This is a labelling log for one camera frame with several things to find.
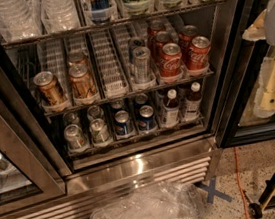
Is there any silver green can front right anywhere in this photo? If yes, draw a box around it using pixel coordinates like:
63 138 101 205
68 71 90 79
90 118 110 143

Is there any silver green can back right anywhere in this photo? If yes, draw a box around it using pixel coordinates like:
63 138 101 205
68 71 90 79
87 105 104 122

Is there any silver blue can back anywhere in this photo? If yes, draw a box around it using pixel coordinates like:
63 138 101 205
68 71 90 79
128 36 145 64

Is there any glass fridge door left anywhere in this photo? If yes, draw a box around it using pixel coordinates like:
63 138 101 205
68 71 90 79
0 51 69 209

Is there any red Coca-Cola can back right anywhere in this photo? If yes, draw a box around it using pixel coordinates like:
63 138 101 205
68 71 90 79
178 25 198 56

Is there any gold brown can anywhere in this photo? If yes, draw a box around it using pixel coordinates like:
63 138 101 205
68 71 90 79
33 71 66 106
67 51 88 67
69 63 97 99

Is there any empty white shelf tray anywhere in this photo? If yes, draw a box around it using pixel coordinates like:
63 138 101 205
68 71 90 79
89 30 129 98

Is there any red coca-cola can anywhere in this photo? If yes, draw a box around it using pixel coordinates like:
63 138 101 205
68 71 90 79
159 42 182 78
185 36 211 71
152 31 173 61
178 25 198 56
147 20 166 44

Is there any blue Pepsi can back right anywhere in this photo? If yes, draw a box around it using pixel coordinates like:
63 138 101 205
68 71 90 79
134 94 149 109

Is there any stainless steel fridge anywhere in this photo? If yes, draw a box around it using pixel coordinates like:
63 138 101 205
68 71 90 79
0 0 275 219

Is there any silver green can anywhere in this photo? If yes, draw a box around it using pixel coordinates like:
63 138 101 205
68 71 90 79
90 118 110 143
63 111 81 126
64 124 87 150
87 105 104 122

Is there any gold brown can front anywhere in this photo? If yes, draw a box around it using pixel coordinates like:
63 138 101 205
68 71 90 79
69 63 97 99

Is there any red Coca-Cola can front left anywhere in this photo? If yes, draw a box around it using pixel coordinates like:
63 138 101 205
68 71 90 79
159 42 182 78

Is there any blue Pepsi can front left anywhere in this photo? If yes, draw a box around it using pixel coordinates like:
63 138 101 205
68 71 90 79
114 110 133 136

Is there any silver green can front left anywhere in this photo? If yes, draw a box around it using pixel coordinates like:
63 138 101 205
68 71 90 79
64 124 87 150

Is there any blue tape cross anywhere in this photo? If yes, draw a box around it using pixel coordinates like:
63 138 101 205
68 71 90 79
195 176 232 204

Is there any clear plastic bottle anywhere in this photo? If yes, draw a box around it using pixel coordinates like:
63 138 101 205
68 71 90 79
41 0 80 33
0 0 42 42

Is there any blue pepsi can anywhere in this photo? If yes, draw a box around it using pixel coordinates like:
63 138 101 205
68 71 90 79
110 99 127 114
137 105 156 131
114 110 133 136
134 94 149 109

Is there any blue Pepsi can front right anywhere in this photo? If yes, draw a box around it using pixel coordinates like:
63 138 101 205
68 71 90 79
137 105 156 131

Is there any clear plastic bottle right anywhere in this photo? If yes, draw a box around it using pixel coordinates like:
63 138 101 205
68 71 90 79
41 0 80 33

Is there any gold brown can back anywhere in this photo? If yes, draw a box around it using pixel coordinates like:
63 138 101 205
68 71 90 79
67 51 88 67

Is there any gold brown can far left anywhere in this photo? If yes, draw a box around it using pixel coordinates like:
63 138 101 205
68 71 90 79
33 71 66 106

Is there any clear plastic bottle left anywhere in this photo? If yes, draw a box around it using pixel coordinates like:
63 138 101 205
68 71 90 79
0 0 42 42

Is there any silver green can back left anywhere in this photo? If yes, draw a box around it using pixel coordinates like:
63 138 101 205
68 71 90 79
63 111 81 126

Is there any blue Pepsi can back left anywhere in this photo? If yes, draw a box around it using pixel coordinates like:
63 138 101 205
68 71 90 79
110 99 127 114

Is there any orange cable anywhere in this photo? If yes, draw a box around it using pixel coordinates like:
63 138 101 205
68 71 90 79
232 145 251 219

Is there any red Coca-Cola can middle left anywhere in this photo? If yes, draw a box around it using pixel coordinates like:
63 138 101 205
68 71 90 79
152 31 173 61

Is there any clear plastic bin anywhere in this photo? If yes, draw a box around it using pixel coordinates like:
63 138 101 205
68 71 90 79
90 182 204 219

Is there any brown bottle white cap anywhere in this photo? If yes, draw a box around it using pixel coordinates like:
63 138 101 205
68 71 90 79
181 82 202 122
160 89 179 128

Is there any red Coca-Cola can front right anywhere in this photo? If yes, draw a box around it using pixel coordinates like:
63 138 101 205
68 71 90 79
185 36 211 71

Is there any red Coca-Cola can back left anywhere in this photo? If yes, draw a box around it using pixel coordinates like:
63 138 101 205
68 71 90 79
147 20 166 44

